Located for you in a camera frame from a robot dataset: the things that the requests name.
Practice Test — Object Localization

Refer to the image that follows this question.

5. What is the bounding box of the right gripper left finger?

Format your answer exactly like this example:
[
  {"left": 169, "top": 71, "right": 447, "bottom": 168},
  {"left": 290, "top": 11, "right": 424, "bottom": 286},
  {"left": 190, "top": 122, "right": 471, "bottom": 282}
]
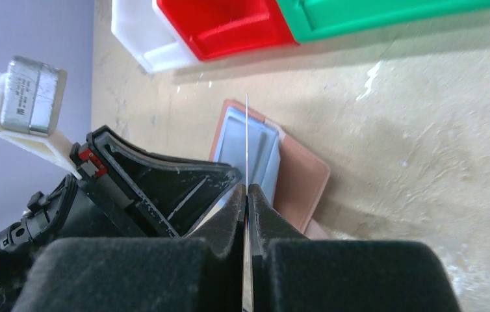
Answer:
[{"left": 14, "top": 185, "right": 246, "bottom": 311}]

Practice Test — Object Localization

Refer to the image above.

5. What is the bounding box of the red plastic bin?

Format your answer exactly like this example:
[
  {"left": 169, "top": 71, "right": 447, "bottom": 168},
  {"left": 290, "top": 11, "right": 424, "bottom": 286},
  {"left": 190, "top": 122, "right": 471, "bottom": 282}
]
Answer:
[{"left": 155, "top": 0, "right": 298, "bottom": 61}]

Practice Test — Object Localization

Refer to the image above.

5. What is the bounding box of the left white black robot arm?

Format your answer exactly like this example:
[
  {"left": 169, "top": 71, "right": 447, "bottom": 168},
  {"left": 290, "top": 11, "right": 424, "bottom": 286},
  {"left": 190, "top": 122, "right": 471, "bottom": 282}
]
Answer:
[{"left": 0, "top": 126, "right": 242, "bottom": 311}]

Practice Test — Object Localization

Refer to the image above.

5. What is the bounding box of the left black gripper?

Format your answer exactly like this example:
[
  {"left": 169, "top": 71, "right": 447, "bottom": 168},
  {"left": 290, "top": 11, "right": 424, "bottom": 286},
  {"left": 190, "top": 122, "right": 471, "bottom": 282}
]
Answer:
[{"left": 21, "top": 125, "right": 242, "bottom": 253}]

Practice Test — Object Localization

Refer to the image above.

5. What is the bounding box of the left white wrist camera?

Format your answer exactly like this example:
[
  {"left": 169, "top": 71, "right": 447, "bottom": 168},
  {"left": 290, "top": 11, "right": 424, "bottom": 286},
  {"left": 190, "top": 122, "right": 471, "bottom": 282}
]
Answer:
[{"left": 0, "top": 56, "right": 82, "bottom": 179}]

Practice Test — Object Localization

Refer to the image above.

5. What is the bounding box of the white plastic bin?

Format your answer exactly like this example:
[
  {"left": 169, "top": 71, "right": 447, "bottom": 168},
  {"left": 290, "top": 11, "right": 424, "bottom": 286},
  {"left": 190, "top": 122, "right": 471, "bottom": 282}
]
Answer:
[{"left": 111, "top": 0, "right": 200, "bottom": 73}]

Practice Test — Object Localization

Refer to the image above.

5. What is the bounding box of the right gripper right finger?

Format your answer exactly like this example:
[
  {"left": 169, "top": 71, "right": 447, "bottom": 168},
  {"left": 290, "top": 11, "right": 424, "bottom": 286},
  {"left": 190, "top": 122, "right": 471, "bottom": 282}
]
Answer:
[{"left": 247, "top": 185, "right": 460, "bottom": 311}]

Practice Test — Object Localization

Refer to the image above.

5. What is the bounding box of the thin silver card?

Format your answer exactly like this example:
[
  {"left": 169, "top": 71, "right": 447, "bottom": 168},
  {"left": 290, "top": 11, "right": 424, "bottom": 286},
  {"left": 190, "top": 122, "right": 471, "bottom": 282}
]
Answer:
[{"left": 244, "top": 93, "right": 254, "bottom": 311}]

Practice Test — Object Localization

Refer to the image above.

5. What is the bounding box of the green plastic bin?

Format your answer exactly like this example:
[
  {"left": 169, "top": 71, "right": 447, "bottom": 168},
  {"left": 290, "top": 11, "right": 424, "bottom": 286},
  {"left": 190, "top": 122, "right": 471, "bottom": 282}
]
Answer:
[{"left": 277, "top": 0, "right": 490, "bottom": 44}]

